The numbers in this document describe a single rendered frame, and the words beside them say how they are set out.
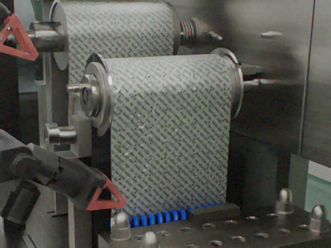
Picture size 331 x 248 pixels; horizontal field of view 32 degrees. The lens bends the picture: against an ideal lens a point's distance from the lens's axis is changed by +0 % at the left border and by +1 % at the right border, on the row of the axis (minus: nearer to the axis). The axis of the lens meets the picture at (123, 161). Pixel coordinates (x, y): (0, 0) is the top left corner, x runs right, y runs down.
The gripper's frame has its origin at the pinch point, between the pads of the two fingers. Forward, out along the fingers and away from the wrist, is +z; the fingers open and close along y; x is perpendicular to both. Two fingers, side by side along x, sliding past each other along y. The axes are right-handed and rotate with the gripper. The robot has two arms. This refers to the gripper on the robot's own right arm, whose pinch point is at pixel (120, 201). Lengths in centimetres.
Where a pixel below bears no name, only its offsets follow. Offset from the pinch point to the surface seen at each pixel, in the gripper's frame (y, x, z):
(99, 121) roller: -2.7, 11.1, -9.7
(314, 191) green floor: -236, 35, 270
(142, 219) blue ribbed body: 3.0, -0.8, 4.0
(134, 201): 0.2, 1.2, 2.4
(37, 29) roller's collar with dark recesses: -28.3, 21.4, -20.5
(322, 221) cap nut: 17.9, 13.7, 26.6
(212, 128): 0.3, 19.6, 9.6
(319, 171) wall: -247, 51, 276
